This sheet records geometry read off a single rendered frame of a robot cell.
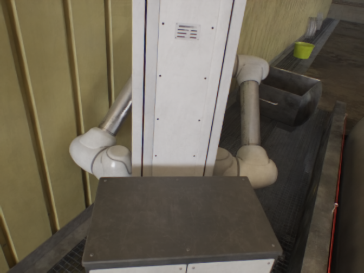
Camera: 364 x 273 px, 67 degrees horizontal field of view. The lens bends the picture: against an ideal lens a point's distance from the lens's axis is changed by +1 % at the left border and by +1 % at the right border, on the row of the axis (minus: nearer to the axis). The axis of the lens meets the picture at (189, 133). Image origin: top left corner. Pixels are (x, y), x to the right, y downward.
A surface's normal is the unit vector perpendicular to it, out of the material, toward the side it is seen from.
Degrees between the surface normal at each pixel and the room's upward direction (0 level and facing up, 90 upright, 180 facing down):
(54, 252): 0
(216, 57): 90
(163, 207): 0
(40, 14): 90
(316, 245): 1
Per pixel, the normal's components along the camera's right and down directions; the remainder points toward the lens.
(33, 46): 0.87, 0.33
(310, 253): 0.11, -0.84
